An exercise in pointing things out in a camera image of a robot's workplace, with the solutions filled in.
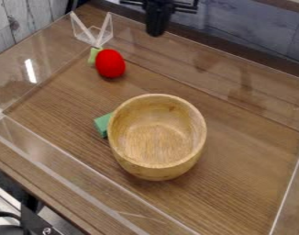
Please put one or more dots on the black clamp mount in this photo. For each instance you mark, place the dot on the black clamp mount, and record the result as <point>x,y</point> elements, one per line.
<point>31,224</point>

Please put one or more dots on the clear acrylic tray wall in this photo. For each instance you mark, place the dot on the clear acrylic tray wall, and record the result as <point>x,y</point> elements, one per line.
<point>54,153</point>

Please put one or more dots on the clear acrylic corner bracket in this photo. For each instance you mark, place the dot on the clear acrylic corner bracket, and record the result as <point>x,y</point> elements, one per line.
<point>93,35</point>

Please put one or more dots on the wooden bowl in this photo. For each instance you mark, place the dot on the wooden bowl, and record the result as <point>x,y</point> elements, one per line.
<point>157,134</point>

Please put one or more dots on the red plush strawberry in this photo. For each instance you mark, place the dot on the red plush strawberry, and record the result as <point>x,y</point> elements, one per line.
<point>109,62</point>

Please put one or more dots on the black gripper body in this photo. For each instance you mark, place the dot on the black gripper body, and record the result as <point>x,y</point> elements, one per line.
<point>185,6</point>

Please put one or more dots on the green foam block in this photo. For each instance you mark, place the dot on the green foam block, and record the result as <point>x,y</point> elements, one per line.
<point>102,125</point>

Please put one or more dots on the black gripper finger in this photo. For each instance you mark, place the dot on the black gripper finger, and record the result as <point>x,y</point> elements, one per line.
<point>153,22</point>
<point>165,14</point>

